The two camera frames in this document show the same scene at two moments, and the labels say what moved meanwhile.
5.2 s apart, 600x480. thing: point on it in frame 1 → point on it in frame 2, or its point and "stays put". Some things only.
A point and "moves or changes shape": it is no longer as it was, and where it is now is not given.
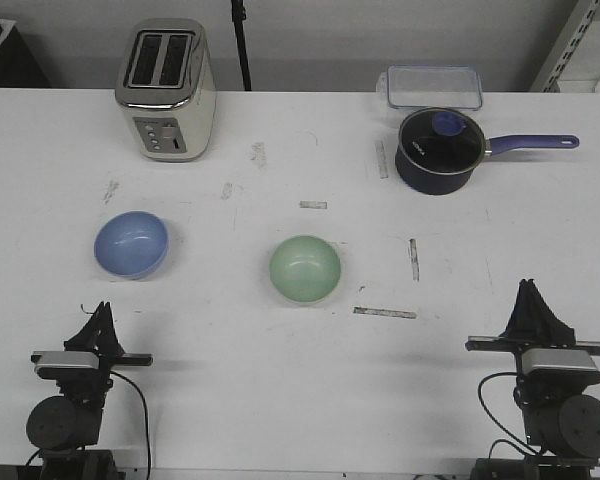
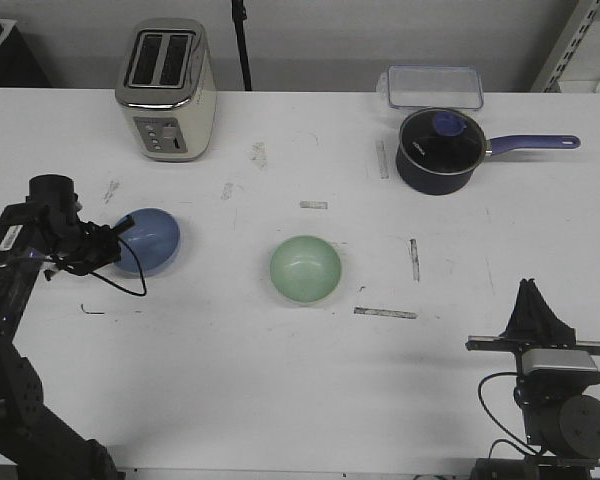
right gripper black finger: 548,329 stays put
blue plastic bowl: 131,243 moves or changes shape
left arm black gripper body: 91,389 → 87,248
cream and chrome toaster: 166,80 stays put
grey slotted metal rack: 586,48 stays put
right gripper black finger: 526,320 stays put
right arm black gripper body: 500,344 stays put
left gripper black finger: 112,344 → 125,221
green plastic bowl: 304,269 stays put
